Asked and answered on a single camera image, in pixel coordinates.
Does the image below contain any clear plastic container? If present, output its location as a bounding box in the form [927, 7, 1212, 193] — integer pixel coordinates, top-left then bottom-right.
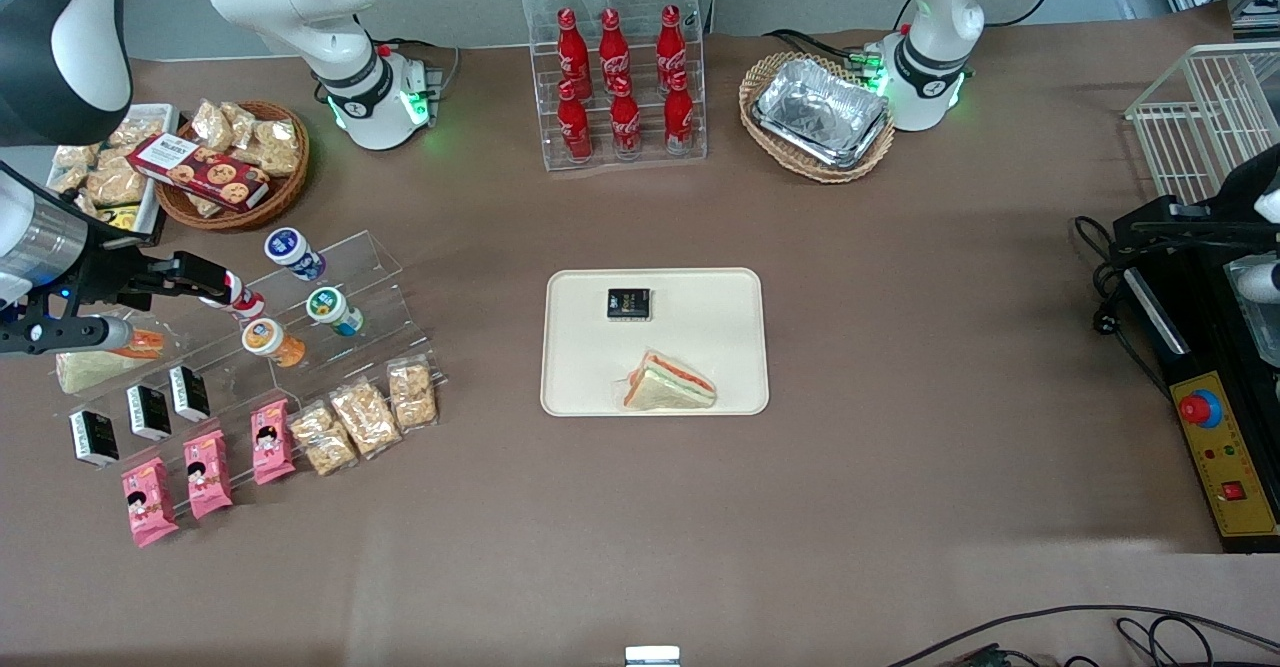
[1224, 255, 1280, 310]

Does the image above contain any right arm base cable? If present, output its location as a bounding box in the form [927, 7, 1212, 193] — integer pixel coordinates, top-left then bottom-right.
[374, 37, 462, 124]

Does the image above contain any red gum bottle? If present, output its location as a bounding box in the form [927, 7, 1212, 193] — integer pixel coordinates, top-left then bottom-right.
[200, 271, 267, 321]

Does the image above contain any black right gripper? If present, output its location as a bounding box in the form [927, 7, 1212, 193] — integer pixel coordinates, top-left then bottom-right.
[62, 211, 232, 310]

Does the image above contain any silver foil tray stack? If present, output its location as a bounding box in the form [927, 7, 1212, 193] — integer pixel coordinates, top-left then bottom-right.
[751, 57, 892, 171]

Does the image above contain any blue gum bottle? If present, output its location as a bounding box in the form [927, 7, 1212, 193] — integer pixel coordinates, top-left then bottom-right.
[264, 226, 327, 283]

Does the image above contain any red cookie box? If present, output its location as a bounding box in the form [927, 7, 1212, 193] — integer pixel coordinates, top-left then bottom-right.
[126, 132, 272, 214]

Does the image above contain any black sealing machine yellow panel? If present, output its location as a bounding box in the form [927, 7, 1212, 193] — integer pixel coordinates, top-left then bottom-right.
[1112, 145, 1280, 554]

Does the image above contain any green gum bottle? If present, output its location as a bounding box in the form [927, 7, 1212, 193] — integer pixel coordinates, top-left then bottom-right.
[305, 286, 365, 339]

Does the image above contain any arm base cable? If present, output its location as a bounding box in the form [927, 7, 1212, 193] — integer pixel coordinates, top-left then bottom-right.
[374, 37, 462, 124]
[764, 27, 893, 80]

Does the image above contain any left arm base cable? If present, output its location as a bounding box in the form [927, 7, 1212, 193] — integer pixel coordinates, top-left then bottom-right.
[764, 27, 893, 80]

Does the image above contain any long black floor cable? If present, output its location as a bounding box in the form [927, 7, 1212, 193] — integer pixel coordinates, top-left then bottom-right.
[884, 604, 1280, 667]

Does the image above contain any light oval wicker basket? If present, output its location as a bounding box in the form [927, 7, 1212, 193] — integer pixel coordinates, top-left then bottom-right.
[739, 51, 897, 185]

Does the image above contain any orange gum bottle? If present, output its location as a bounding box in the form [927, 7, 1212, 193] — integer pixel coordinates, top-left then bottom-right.
[241, 316, 307, 369]

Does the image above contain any clear-bagged granola snack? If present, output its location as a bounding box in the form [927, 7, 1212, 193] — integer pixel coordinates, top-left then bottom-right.
[222, 102, 263, 148]
[191, 99, 237, 154]
[104, 115, 167, 151]
[385, 356, 440, 434]
[248, 119, 302, 177]
[50, 144, 102, 194]
[84, 161, 150, 211]
[289, 399, 359, 477]
[329, 378, 402, 461]

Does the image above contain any brown round wicker basket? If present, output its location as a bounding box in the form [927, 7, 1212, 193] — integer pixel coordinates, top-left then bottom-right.
[154, 99, 312, 234]

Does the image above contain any red cola bottle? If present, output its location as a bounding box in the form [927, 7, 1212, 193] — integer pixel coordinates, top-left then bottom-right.
[556, 80, 594, 164]
[556, 7, 592, 100]
[663, 70, 696, 156]
[655, 4, 689, 90]
[598, 7, 632, 94]
[609, 75, 644, 159]

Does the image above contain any white wire basket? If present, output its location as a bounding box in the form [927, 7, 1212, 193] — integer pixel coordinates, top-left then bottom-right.
[1124, 42, 1280, 210]

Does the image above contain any white rectangular snack tray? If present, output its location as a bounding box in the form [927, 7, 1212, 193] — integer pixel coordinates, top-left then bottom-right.
[44, 103, 182, 246]

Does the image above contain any black power cable with plug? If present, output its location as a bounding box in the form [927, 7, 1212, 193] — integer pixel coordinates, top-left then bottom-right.
[1073, 215, 1171, 398]

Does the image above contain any clear acrylic bottle rack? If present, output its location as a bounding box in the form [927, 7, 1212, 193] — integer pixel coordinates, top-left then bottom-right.
[528, 0, 709, 172]

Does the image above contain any clear acrylic stepped display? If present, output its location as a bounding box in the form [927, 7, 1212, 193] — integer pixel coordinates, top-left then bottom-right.
[50, 230, 447, 548]

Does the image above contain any pink snack packet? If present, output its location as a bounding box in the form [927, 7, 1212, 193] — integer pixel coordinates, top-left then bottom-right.
[120, 456, 180, 549]
[182, 428, 234, 521]
[249, 398, 298, 487]

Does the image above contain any coiled black cable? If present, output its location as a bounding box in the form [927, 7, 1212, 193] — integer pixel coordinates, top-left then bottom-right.
[1114, 614, 1216, 667]

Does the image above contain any wrapped triangle sandwich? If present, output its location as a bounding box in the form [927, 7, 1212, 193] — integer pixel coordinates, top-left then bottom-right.
[55, 329, 167, 396]
[622, 350, 719, 413]

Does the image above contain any cream plastic tray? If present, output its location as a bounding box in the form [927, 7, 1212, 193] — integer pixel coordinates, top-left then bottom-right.
[540, 267, 771, 418]

